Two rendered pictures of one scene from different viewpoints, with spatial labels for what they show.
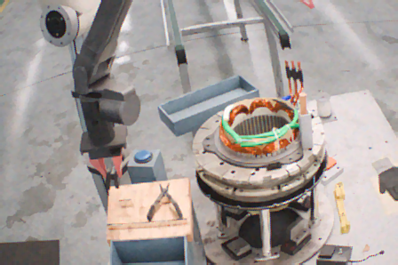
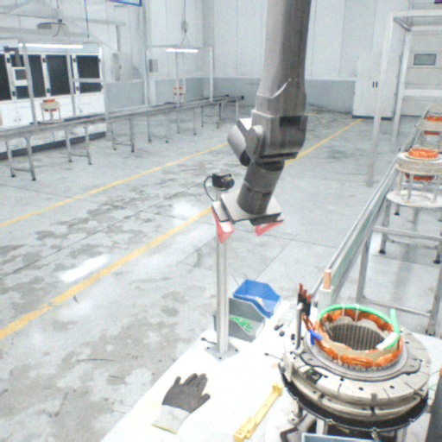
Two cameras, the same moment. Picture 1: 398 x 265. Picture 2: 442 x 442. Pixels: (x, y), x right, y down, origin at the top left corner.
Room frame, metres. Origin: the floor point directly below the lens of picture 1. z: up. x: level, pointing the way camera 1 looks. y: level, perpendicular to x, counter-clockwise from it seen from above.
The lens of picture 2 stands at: (2.04, -0.03, 1.70)
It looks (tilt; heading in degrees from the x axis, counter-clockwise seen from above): 21 degrees down; 208
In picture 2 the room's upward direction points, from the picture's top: straight up
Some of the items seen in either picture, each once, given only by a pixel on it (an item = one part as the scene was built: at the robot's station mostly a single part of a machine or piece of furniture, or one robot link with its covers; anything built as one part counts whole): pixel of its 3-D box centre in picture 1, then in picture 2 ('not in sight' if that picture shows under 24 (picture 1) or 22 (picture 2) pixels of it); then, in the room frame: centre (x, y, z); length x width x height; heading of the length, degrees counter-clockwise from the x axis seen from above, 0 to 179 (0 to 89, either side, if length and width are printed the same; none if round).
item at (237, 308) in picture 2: not in sight; (239, 318); (0.84, -0.60, 0.82); 0.16 x 0.14 x 0.07; 90
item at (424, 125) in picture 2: not in sight; (432, 135); (-3.22, -0.18, 0.94); 0.39 x 0.39 x 0.30
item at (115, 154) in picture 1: (108, 158); not in sight; (1.03, 0.19, 1.22); 0.07 x 0.07 x 0.09; 86
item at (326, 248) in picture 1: (334, 256); not in sight; (0.97, -0.29, 0.81); 0.10 x 0.06 x 0.06; 57
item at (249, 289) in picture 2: not in sight; (257, 298); (0.67, -0.60, 0.82); 0.16 x 0.14 x 0.07; 92
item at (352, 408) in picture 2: not in sight; (347, 405); (1.33, -0.12, 1.05); 0.09 x 0.04 x 0.01; 85
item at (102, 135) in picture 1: (99, 129); not in sight; (1.02, 0.19, 1.29); 0.10 x 0.07 x 0.07; 86
